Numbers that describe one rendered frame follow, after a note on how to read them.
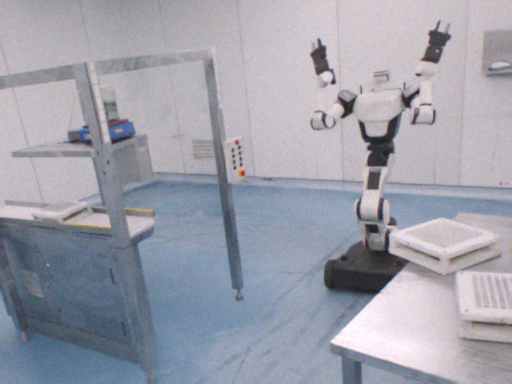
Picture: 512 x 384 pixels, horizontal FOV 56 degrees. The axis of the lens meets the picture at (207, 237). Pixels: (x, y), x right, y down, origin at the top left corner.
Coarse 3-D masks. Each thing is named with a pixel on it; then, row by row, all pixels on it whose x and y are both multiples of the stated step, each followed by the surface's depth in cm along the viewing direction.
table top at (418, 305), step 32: (480, 224) 184; (384, 288) 148; (416, 288) 146; (448, 288) 143; (352, 320) 134; (384, 320) 132; (416, 320) 130; (448, 320) 128; (352, 352) 122; (384, 352) 119; (416, 352) 117; (448, 352) 115; (480, 352) 114
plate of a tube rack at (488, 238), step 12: (408, 228) 172; (396, 240) 167; (408, 240) 162; (420, 240) 160; (468, 240) 155; (480, 240) 154; (492, 240) 154; (432, 252) 153; (444, 252) 150; (456, 252) 150
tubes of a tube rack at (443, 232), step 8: (440, 224) 169; (448, 224) 168; (416, 232) 165; (424, 232) 164; (432, 232) 163; (440, 232) 162; (448, 232) 161; (456, 232) 161; (464, 232) 160; (472, 232) 159; (440, 240) 156; (448, 240) 155
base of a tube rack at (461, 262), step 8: (392, 248) 170; (400, 248) 168; (408, 248) 167; (488, 248) 159; (408, 256) 163; (416, 256) 160; (424, 256) 159; (432, 256) 158; (464, 256) 155; (472, 256) 155; (480, 256) 154; (488, 256) 156; (424, 264) 157; (432, 264) 154; (456, 264) 151; (464, 264) 152; (472, 264) 154; (440, 272) 152; (448, 272) 151
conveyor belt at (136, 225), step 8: (0, 208) 324; (8, 208) 321; (16, 208) 318; (24, 208) 315; (32, 208) 312; (8, 216) 301; (16, 216) 299; (24, 216) 296; (32, 216) 294; (88, 216) 277; (96, 216) 275; (104, 216) 273; (128, 216) 266; (24, 224) 281; (96, 224) 260; (104, 224) 258; (128, 224) 252; (136, 224) 251; (144, 224) 252; (152, 224) 257; (88, 232) 251; (136, 232) 247
